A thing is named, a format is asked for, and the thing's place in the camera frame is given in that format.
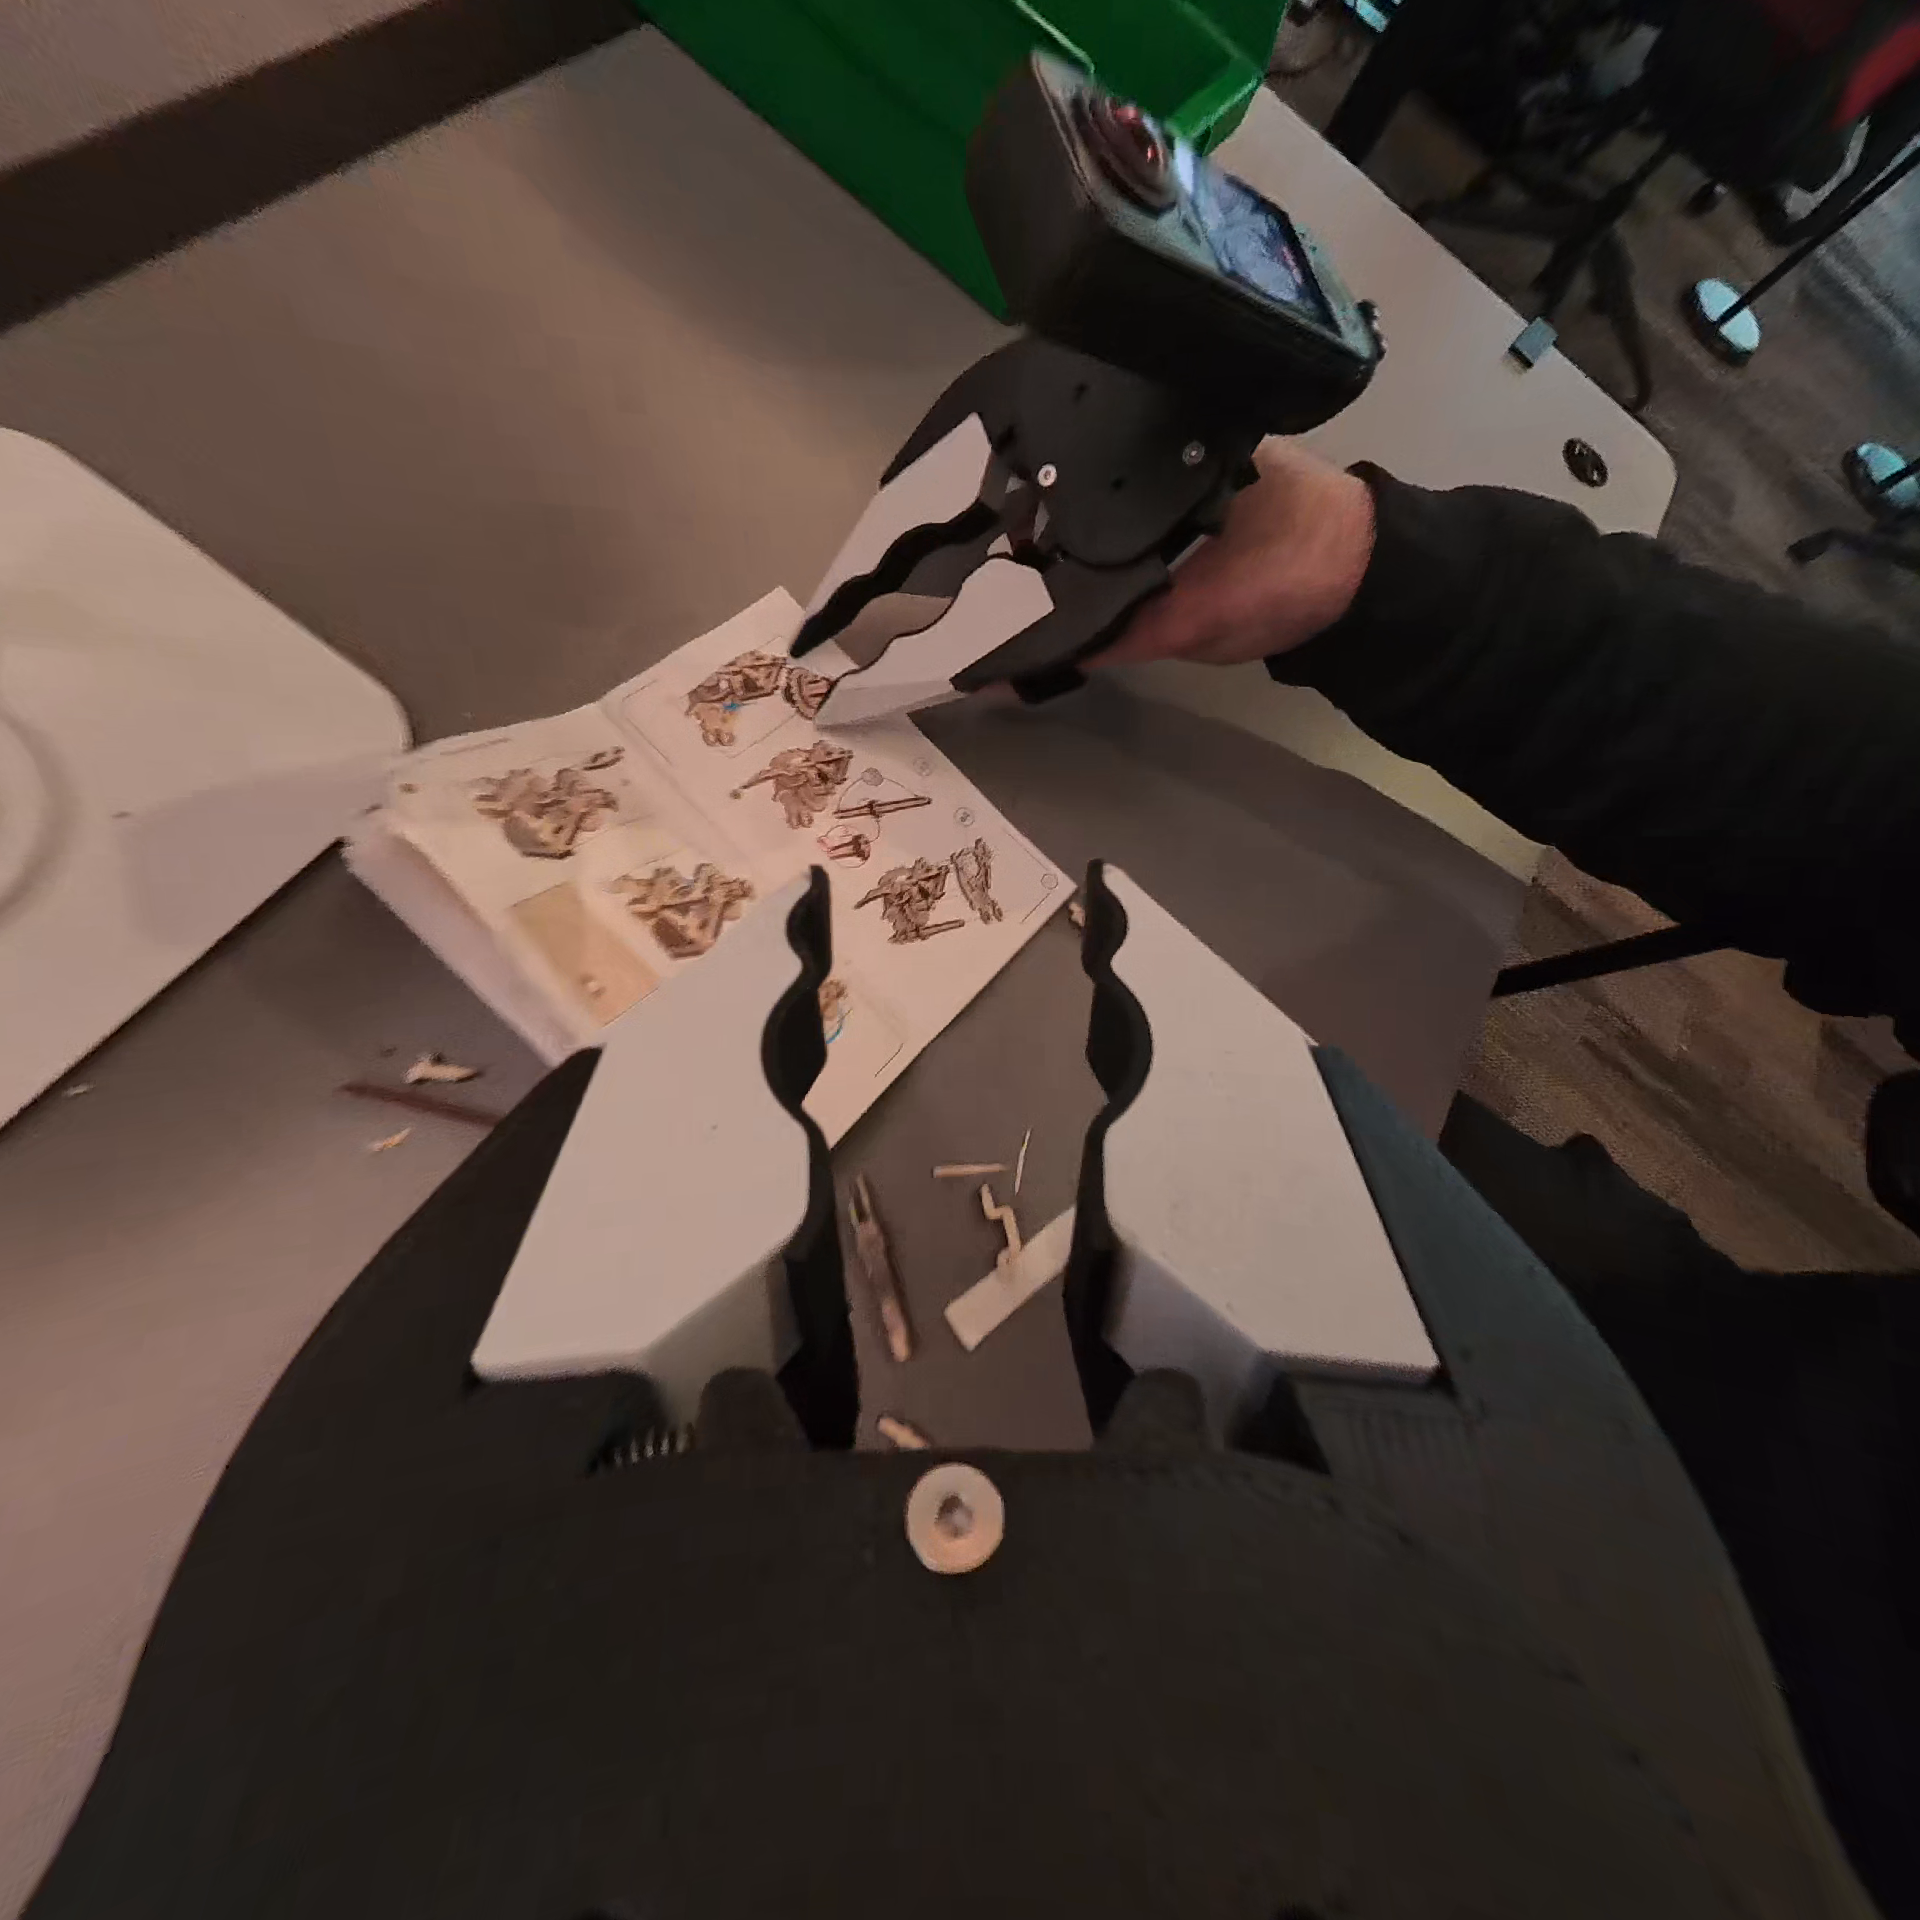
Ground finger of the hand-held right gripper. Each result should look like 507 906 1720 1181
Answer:
814 555 1058 730
786 424 1014 661

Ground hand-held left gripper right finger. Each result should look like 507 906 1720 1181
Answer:
1053 863 1442 1435

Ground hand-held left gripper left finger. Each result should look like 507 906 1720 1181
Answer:
472 864 863 1449

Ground white instruction booklet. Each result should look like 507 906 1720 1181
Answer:
342 588 1079 1142

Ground person's right forearm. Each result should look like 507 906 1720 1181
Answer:
1266 463 1920 1053

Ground person's right hand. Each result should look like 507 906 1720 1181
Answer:
1098 439 1379 670

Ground dark forked wooden strip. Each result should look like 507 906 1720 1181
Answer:
845 1173 913 1364

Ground long dark wooden stick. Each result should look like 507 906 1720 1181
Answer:
336 1077 504 1131

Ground white paper strip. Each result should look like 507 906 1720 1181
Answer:
944 1206 1079 1349

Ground green plastic bin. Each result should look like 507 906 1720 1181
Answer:
636 0 1277 324

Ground black office chair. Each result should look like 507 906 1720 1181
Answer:
1333 0 1697 414

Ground person's dark trousers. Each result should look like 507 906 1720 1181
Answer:
1439 1081 1920 1920

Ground white stand base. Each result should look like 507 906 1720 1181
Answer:
0 427 414 1135

